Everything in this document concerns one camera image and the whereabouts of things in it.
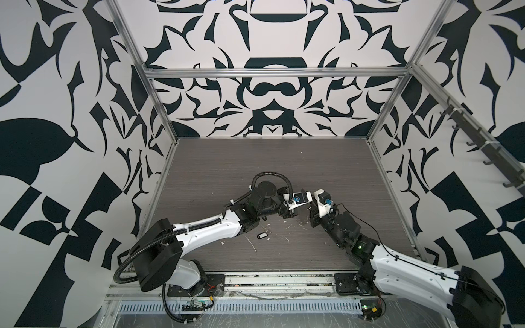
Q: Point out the wall hook rail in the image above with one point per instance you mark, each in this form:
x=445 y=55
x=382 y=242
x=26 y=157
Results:
x=481 y=139

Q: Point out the circuit board with wires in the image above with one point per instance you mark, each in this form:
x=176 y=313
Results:
x=372 y=309
x=198 y=306

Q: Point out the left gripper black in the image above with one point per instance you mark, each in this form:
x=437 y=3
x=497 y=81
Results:
x=288 y=209

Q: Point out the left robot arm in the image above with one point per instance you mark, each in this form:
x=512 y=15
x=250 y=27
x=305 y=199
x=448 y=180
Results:
x=158 y=258

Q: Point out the left circuit board with wires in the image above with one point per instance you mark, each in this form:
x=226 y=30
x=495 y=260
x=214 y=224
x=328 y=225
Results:
x=198 y=306

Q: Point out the white slotted cable duct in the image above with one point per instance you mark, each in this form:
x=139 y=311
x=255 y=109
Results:
x=255 y=306

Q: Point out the horizontal aluminium frame bar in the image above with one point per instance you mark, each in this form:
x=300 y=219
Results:
x=275 y=72

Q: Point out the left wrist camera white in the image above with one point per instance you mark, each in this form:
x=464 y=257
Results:
x=298 y=199

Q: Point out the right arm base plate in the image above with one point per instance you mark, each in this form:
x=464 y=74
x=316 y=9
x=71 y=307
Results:
x=347 y=285

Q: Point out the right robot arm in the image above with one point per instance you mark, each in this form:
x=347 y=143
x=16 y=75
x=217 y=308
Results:
x=463 y=295

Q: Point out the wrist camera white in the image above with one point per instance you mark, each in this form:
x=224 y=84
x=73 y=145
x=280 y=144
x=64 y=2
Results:
x=298 y=199
x=324 y=202

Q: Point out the right circuit board with wires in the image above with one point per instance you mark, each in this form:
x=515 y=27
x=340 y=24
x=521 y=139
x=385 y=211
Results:
x=372 y=309

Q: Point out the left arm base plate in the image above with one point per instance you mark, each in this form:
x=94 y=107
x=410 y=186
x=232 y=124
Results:
x=209 y=286

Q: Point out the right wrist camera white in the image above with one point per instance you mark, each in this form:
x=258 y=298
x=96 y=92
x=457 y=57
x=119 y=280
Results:
x=324 y=202

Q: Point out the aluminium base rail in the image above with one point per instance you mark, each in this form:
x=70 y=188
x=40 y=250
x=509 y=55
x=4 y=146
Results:
x=249 y=285

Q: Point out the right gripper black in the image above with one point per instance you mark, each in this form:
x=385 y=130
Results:
x=314 y=218

